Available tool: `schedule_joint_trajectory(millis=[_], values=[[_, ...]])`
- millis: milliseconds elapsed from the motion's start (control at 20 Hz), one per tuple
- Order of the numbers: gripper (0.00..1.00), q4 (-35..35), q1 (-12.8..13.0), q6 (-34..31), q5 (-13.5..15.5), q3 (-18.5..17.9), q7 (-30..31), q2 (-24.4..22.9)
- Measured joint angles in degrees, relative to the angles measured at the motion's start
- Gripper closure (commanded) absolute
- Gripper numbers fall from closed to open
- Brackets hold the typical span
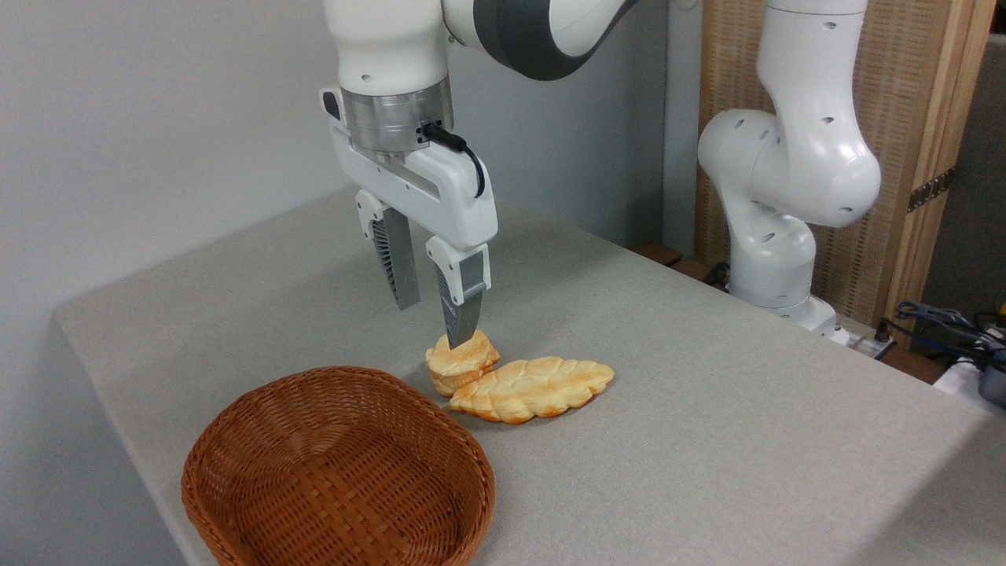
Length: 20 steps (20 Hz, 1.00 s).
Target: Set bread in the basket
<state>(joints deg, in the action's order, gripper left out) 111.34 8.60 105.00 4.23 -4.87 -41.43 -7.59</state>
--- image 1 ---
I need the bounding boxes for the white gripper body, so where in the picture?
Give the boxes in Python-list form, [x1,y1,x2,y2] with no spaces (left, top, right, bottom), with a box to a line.
[320,87,499,252]

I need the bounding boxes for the white power strip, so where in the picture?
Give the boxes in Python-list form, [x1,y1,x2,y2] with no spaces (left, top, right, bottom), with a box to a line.
[832,314,897,356]

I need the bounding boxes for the brown wooden bench edge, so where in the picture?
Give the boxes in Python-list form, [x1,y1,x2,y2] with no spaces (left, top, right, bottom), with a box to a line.
[631,241,712,282]

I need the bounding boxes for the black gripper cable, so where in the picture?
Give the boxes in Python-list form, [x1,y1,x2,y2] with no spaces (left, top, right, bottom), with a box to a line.
[422,122,487,198]

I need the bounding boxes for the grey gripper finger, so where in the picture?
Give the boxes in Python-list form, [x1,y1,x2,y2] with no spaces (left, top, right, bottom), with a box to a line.
[354,189,423,311]
[425,235,493,350]

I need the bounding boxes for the black screen hinge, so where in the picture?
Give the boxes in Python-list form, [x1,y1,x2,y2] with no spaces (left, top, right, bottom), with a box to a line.
[907,166,956,214]

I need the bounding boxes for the brown woven wicker basket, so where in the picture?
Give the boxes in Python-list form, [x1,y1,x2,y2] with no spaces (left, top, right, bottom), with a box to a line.
[181,366,497,566]

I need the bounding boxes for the small round bread bun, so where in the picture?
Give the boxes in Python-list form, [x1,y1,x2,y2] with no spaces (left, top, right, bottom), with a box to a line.
[425,330,501,398]

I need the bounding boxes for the long braided bread loaf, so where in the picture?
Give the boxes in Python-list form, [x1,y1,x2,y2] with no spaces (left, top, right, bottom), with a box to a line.
[449,356,616,426]

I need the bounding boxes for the bamboo folding screen panel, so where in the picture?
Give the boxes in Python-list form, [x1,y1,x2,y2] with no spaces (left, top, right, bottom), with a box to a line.
[695,0,998,348]

